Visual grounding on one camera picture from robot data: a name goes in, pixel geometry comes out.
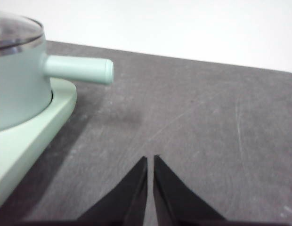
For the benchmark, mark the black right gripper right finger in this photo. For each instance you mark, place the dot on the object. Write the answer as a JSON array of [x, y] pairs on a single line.
[[172, 195]]

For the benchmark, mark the glass lid with green knob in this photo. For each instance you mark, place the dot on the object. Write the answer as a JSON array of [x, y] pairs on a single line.
[[16, 30]]

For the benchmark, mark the mint green breakfast machine base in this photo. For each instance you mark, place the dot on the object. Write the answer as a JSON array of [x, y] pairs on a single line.
[[42, 131]]

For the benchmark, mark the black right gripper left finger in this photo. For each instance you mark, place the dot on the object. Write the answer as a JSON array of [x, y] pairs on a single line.
[[129, 195]]

